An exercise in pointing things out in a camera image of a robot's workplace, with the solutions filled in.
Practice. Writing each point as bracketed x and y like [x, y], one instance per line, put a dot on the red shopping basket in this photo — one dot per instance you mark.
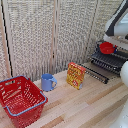
[20, 100]

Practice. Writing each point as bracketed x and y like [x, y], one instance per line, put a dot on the orange printed cardboard box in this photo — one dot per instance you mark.
[75, 75]

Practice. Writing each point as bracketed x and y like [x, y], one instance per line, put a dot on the red plastic bowl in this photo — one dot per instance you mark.
[107, 48]

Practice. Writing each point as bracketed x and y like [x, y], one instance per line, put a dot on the woven folding screen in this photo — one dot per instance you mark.
[33, 33]

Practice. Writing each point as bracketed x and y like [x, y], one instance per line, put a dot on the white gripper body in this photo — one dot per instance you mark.
[115, 37]

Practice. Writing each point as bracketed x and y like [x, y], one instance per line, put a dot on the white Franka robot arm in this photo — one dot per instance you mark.
[120, 23]

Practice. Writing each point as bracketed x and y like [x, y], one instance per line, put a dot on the blue mug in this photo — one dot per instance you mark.
[47, 82]

